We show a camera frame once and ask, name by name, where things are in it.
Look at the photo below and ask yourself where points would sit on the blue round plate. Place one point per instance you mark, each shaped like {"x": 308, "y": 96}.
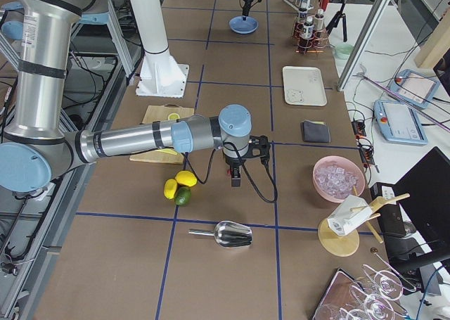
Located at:
{"x": 243, "y": 25}

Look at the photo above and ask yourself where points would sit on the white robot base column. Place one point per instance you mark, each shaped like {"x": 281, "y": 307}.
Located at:
{"x": 160, "y": 74}

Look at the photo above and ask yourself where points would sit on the yellow lemon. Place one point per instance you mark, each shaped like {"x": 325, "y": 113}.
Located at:
{"x": 170, "y": 188}
{"x": 186, "y": 178}

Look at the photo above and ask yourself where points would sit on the green lime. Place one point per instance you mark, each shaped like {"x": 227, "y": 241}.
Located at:
{"x": 182, "y": 196}

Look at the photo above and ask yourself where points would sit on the metal scoop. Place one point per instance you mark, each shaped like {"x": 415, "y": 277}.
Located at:
{"x": 228, "y": 234}

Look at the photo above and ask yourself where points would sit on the dark drink bottle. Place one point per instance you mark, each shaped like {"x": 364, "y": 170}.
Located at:
{"x": 302, "y": 15}
{"x": 319, "y": 19}
{"x": 308, "y": 28}

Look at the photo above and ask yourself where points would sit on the half lemon slice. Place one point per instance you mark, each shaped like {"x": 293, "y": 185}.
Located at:
{"x": 173, "y": 116}

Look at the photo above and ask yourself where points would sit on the wooden cutting board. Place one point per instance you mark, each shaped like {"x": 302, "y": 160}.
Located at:
{"x": 155, "y": 116}

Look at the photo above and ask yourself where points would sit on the cream bear tray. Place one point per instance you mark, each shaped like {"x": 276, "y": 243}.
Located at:
{"x": 303, "y": 86}

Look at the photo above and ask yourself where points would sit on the pink bowl with ice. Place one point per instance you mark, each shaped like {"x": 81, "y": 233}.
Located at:
{"x": 335, "y": 178}

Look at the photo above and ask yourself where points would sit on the black tripod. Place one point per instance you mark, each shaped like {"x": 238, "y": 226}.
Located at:
{"x": 339, "y": 16}

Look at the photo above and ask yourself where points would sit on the green bowl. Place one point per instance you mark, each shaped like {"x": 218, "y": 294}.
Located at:
{"x": 343, "y": 50}

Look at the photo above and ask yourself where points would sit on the wooden paper towel stand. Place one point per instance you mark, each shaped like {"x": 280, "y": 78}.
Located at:
{"x": 338, "y": 233}

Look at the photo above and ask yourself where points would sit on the blue teach pendant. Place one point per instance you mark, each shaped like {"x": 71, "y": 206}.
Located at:
{"x": 414, "y": 87}
{"x": 398, "y": 123}

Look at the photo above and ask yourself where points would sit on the copper wire bottle rack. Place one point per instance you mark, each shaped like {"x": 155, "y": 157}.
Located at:
{"x": 318, "y": 42}

